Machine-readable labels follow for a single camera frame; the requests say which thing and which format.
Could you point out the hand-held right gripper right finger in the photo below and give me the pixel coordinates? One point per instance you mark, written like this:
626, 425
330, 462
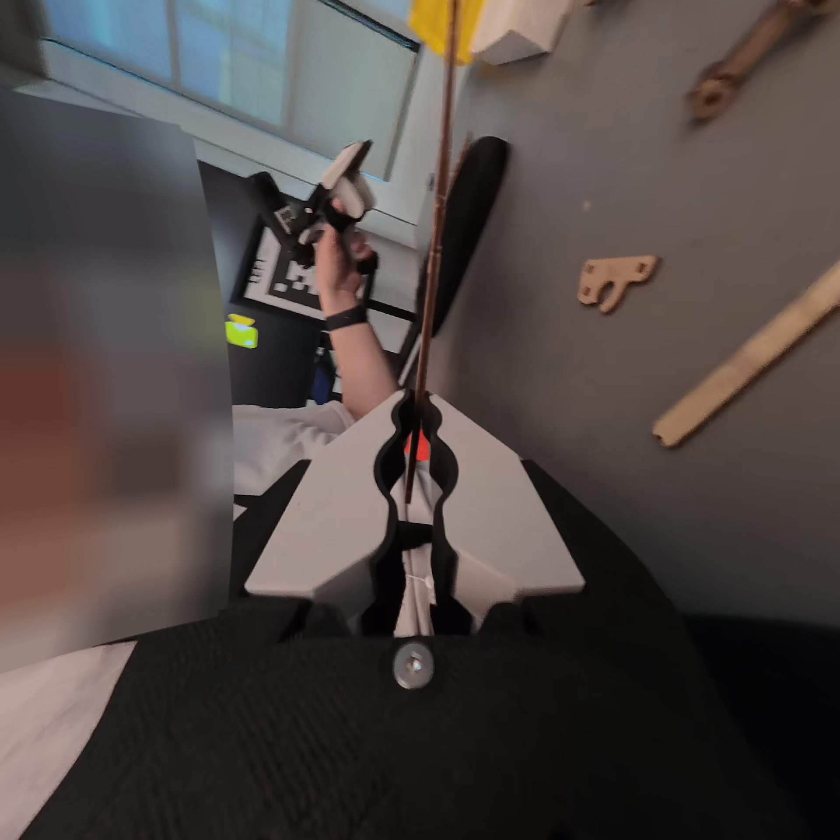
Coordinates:
512, 525

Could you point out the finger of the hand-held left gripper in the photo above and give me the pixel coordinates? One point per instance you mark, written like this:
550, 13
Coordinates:
344, 161
354, 197

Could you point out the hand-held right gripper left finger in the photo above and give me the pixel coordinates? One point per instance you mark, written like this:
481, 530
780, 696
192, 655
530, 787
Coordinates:
321, 525

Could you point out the laser-cut wooden parts sheet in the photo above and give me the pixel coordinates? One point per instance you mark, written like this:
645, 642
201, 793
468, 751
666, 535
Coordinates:
433, 262

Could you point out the small wooden bracket part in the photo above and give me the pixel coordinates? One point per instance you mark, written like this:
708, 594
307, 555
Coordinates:
600, 282

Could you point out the person's left forearm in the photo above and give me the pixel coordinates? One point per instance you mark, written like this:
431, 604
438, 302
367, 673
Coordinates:
361, 367

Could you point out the person's left hand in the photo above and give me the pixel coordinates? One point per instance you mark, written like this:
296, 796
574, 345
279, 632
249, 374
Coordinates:
338, 275

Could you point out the framed marker sign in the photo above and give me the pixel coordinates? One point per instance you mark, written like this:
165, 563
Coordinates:
262, 262

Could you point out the person's torso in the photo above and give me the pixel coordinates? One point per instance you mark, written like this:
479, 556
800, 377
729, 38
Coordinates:
275, 446

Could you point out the black wristband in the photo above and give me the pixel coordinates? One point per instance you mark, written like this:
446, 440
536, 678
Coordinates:
346, 318

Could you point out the orange traffic cone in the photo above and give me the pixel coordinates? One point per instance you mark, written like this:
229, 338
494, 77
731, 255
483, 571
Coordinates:
420, 449

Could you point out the black mesh cushion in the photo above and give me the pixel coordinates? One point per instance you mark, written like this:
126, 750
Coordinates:
472, 216

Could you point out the large black screen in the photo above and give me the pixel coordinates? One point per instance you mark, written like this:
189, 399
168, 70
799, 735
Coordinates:
282, 367

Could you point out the large window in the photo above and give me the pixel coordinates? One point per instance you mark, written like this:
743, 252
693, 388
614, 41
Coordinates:
229, 52

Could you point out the yellow plastic bin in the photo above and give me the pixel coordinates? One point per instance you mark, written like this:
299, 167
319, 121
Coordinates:
430, 26

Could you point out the white cardboard box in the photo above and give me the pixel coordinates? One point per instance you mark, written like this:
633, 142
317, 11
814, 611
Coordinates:
518, 33

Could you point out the flat wooden stick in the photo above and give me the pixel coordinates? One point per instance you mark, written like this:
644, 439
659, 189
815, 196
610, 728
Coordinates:
741, 367

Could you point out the small wooden axle part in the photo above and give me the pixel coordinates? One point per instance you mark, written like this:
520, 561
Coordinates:
715, 92

